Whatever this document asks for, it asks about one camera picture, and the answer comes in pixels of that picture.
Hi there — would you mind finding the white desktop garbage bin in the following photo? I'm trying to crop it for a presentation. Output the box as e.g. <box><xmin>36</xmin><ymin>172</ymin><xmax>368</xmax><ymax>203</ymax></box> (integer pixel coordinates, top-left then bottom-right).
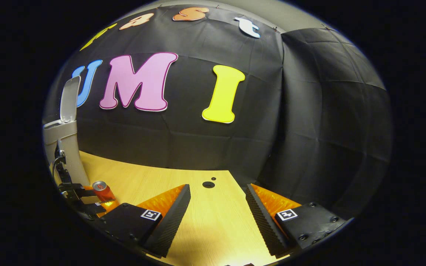
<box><xmin>43</xmin><ymin>76</ymin><xmax>91</xmax><ymax>186</ymax></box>

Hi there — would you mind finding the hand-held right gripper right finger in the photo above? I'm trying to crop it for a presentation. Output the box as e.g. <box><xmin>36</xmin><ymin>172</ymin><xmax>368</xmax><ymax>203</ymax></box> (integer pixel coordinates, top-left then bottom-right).
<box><xmin>245</xmin><ymin>183</ymin><xmax>347</xmax><ymax>259</ymax></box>

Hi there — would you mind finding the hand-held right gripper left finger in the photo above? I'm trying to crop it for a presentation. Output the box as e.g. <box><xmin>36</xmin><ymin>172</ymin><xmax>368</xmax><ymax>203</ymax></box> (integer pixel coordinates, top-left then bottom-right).
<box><xmin>94</xmin><ymin>184</ymin><xmax>192</xmax><ymax>258</ymax></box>

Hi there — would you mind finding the red pop can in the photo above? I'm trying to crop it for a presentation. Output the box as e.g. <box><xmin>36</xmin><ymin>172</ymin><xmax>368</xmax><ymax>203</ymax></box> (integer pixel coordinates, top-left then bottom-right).
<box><xmin>92</xmin><ymin>180</ymin><xmax>117</xmax><ymax>203</ymax></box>

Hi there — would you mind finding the wooden desktop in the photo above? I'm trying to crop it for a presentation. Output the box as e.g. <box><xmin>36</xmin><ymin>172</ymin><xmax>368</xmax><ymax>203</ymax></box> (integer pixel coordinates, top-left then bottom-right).
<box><xmin>52</xmin><ymin>151</ymin><xmax>290</xmax><ymax>266</ymax></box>

